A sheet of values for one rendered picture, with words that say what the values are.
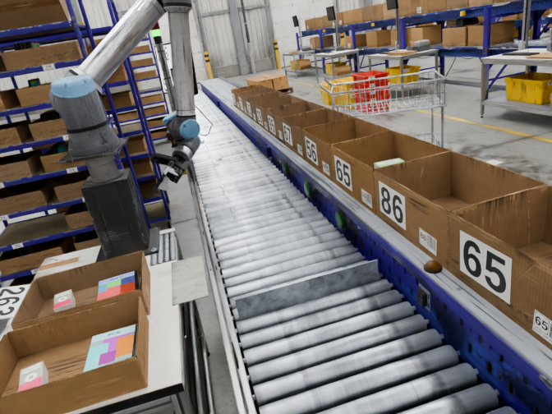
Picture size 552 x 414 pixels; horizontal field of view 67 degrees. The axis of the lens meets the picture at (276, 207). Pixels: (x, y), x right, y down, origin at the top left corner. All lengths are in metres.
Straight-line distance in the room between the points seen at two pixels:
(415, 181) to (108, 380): 1.09
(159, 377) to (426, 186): 1.03
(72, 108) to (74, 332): 0.79
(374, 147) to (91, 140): 1.13
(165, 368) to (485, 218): 0.91
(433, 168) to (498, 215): 0.40
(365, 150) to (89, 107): 1.10
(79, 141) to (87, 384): 0.92
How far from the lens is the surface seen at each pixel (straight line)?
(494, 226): 1.19
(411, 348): 1.14
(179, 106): 1.90
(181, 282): 1.53
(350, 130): 2.21
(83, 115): 1.71
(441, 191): 1.57
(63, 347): 1.44
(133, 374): 1.15
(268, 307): 1.30
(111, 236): 1.83
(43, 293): 1.73
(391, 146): 1.87
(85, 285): 1.70
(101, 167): 1.78
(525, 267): 0.94
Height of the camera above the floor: 1.51
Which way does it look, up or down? 23 degrees down
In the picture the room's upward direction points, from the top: 10 degrees counter-clockwise
